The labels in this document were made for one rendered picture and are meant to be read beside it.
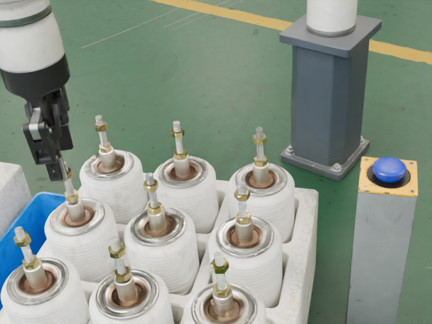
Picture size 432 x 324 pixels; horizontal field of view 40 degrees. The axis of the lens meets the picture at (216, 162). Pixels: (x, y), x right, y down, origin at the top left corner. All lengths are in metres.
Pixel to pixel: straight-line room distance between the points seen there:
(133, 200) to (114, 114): 0.64
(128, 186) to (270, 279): 0.26
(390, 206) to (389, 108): 0.76
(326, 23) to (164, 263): 0.56
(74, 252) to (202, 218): 0.20
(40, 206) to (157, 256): 0.41
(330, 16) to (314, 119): 0.22
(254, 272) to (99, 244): 0.22
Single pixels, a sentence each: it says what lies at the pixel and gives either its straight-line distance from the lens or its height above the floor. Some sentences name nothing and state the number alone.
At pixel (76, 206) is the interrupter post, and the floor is 0.28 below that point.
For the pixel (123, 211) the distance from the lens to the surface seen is 0.93.
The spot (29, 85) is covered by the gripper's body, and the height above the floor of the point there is 0.48.
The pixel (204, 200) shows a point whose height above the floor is 0.23.
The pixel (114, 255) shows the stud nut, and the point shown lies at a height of 0.33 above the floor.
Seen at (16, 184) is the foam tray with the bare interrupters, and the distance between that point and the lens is 1.11.
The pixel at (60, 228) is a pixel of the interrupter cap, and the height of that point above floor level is 0.25.
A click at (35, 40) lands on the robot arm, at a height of 0.53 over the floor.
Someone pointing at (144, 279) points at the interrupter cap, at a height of 0.25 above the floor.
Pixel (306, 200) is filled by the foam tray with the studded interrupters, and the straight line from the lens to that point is 0.94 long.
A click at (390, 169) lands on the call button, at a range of 0.76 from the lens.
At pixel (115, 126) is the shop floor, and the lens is 1.49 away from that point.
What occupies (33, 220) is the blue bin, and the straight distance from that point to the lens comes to 1.13.
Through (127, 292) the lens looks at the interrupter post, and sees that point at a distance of 0.71.
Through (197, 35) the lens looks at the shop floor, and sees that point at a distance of 1.88.
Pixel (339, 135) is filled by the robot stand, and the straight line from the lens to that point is 1.22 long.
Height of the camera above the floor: 0.79
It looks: 37 degrees down
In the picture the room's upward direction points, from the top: 5 degrees counter-clockwise
